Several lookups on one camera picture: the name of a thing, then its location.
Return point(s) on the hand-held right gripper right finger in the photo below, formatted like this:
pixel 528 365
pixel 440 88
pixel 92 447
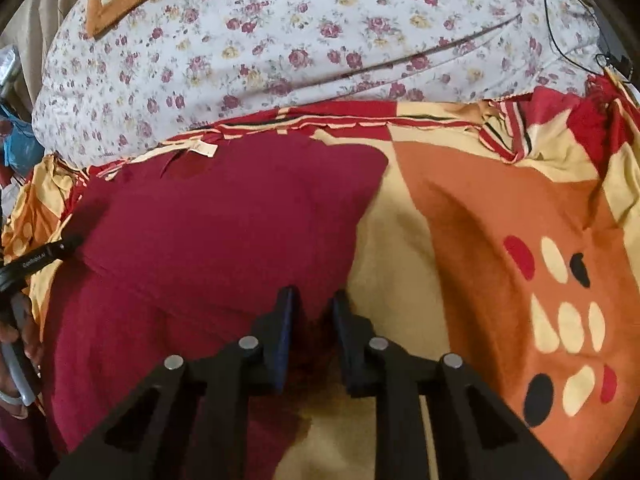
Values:
pixel 343 325

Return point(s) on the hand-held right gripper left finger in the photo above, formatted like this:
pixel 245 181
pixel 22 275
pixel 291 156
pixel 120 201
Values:
pixel 286 332

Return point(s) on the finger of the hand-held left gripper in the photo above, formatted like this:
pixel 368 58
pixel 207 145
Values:
pixel 67 246

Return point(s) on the maroon cloth garment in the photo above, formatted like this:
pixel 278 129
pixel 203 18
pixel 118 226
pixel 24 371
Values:
pixel 210 225

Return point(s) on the person's left forearm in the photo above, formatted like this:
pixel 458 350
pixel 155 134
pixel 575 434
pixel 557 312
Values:
pixel 15 450

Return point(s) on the person's left hand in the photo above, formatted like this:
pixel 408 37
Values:
pixel 7 337

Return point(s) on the blue plastic bag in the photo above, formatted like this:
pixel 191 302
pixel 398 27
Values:
pixel 17 147

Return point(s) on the white bangle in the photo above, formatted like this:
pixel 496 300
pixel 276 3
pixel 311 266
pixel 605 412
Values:
pixel 10 398

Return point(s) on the silver packet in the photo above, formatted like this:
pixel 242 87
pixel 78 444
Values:
pixel 10 67

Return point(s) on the orange red patterned blanket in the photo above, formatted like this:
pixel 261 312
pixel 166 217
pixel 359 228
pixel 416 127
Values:
pixel 500 185

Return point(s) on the beige curtain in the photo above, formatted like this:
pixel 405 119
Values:
pixel 40 15

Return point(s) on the white floral bedsheet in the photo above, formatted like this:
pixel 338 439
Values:
pixel 300 35

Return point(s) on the black device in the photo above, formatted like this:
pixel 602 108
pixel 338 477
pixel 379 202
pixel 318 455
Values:
pixel 617 57

